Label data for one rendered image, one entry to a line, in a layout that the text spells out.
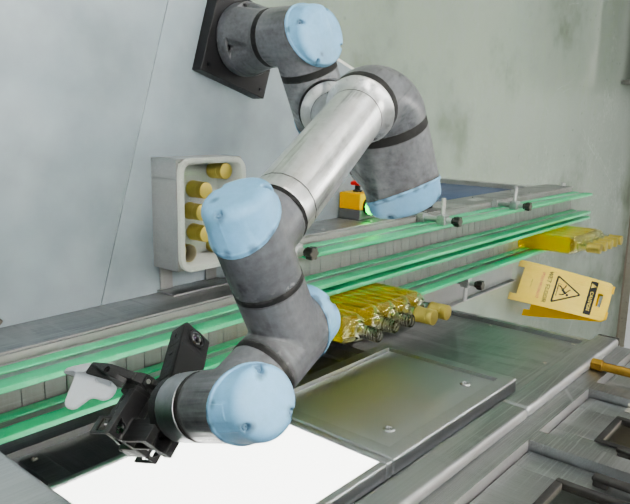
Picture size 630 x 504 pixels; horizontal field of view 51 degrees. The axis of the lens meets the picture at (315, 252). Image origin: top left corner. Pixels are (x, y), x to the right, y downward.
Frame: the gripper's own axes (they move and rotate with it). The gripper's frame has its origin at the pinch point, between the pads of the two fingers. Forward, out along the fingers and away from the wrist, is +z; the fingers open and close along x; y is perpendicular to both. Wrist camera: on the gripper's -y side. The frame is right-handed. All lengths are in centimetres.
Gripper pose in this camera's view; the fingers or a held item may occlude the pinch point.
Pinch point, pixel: (113, 398)
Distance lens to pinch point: 94.8
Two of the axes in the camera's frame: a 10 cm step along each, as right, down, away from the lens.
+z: -6.6, 2.0, 7.3
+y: -3.8, 7.5, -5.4
